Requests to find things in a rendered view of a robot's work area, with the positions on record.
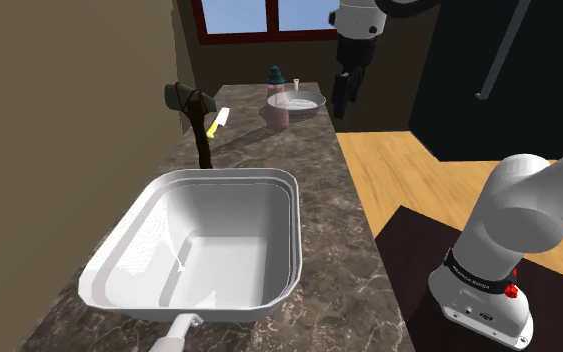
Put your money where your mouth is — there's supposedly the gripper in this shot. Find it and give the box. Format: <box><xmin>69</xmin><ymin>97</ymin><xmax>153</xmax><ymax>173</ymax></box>
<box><xmin>331</xmin><ymin>32</ymin><xmax>378</xmax><ymax>121</ymax></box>

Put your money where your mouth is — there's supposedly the grey plate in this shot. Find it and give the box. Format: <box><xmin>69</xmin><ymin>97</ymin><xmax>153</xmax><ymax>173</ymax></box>
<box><xmin>266</xmin><ymin>89</ymin><xmax>328</xmax><ymax>117</ymax></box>

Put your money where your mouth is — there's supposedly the pink bottle with teal cap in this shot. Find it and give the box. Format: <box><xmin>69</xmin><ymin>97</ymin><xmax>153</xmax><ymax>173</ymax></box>
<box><xmin>265</xmin><ymin>64</ymin><xmax>291</xmax><ymax>130</ymax></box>

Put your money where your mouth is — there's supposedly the red-framed window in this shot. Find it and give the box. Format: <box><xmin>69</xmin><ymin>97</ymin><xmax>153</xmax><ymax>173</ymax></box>
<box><xmin>190</xmin><ymin>0</ymin><xmax>341</xmax><ymax>47</ymax></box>

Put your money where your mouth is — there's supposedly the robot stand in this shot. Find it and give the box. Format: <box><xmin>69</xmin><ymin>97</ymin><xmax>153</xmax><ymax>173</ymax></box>
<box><xmin>373</xmin><ymin>204</ymin><xmax>563</xmax><ymax>352</ymax></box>

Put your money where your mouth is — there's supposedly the white square pan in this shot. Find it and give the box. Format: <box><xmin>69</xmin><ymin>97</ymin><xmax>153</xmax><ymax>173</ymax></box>
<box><xmin>77</xmin><ymin>167</ymin><xmax>305</xmax><ymax>352</ymax></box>

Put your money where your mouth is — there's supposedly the yellow-handled white knife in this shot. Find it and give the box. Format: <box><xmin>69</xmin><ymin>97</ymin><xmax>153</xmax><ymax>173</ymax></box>
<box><xmin>205</xmin><ymin>107</ymin><xmax>232</xmax><ymax>140</ymax></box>

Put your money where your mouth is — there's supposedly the stone axe with dark handle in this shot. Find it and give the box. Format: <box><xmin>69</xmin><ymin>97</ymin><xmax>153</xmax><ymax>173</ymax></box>
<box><xmin>163</xmin><ymin>81</ymin><xmax>218</xmax><ymax>170</ymax></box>

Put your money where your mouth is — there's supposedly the black fridge with grey handle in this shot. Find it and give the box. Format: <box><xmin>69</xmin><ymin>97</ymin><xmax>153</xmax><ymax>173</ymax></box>
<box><xmin>407</xmin><ymin>0</ymin><xmax>563</xmax><ymax>164</ymax></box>

